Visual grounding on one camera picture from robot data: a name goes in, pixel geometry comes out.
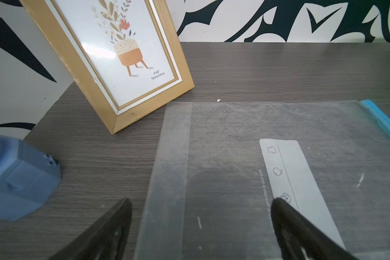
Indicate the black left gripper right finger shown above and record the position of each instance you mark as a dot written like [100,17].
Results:
[299,239]

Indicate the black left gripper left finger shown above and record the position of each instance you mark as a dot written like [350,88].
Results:
[106,239]

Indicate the far clear zip-top bag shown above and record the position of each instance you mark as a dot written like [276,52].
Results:
[219,166]

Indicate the gold framed plant picture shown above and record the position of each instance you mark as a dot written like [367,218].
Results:
[125,56]

